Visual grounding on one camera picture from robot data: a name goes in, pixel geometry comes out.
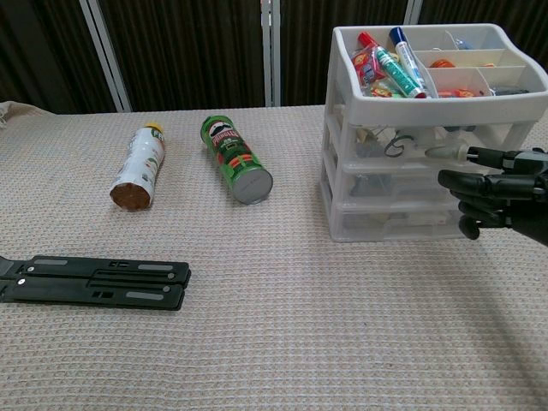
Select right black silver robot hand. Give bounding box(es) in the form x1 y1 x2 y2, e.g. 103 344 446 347
426 144 548 248

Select clear plastic drawer with clips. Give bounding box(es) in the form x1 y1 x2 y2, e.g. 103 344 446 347
350 122 526 167

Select white storage organizer box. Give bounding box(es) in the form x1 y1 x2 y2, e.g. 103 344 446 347
319 23 548 244

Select black shiny plastic packet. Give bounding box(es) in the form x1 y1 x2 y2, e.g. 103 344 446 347
491 85 532 97

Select red white snack packet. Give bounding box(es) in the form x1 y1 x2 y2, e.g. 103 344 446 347
437 87 483 99

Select gold black binder clips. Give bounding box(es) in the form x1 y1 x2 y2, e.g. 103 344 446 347
355 128 384 160

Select yellow lion snack packet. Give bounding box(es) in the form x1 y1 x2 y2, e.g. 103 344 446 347
368 83 406 100

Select blue cap white marker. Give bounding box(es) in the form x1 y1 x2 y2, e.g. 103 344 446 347
388 27 429 99

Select red cap green marker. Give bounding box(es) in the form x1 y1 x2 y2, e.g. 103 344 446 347
357 32 413 98

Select beige woven tablecloth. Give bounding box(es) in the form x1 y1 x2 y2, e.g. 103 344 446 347
0 101 548 411

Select green Pringles can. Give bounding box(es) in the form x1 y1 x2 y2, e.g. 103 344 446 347
200 115 274 206

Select black folding partition screen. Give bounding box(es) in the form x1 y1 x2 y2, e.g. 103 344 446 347
0 0 548 115

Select white bottle yellow cap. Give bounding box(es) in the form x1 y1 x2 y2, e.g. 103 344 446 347
109 122 167 211

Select black folding laptop stand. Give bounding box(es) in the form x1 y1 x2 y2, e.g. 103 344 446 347
0 254 193 313

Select black hair tie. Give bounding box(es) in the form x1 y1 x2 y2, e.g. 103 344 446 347
384 134 413 158

